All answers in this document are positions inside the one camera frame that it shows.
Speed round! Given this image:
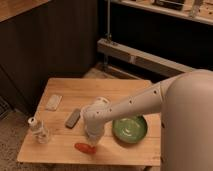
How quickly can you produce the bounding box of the wooden background shelf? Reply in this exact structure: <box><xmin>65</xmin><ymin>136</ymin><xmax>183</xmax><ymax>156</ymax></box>
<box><xmin>112</xmin><ymin>0</ymin><xmax>213</xmax><ymax>26</ymax></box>

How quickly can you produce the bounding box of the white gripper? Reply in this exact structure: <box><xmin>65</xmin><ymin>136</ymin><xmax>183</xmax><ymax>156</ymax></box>
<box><xmin>85</xmin><ymin>124</ymin><xmax>104</xmax><ymax>147</ymax></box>

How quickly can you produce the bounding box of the grey rectangular sponge block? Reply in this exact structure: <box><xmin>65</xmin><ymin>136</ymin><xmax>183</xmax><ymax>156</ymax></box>
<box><xmin>65</xmin><ymin>109</ymin><xmax>81</xmax><ymax>129</ymax></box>

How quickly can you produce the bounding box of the green ceramic bowl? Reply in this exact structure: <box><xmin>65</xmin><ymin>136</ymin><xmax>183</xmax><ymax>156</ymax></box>
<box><xmin>112</xmin><ymin>116</ymin><xmax>148</xmax><ymax>144</ymax></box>

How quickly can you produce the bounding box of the wooden table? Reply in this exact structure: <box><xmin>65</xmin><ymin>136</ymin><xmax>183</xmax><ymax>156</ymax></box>
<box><xmin>17</xmin><ymin>78</ymin><xmax>160</xmax><ymax>166</ymax></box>

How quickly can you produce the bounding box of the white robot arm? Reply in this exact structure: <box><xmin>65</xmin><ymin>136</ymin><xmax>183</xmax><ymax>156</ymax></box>
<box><xmin>81</xmin><ymin>69</ymin><xmax>213</xmax><ymax>171</ymax></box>

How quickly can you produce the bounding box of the grey metal bench frame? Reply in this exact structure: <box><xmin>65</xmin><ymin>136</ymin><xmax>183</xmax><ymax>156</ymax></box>
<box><xmin>97</xmin><ymin>0</ymin><xmax>194</xmax><ymax>77</ymax></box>

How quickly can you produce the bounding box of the clear glass bottle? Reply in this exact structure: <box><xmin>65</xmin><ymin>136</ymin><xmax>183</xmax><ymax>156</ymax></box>
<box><xmin>28</xmin><ymin>117</ymin><xmax>50</xmax><ymax>144</ymax></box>

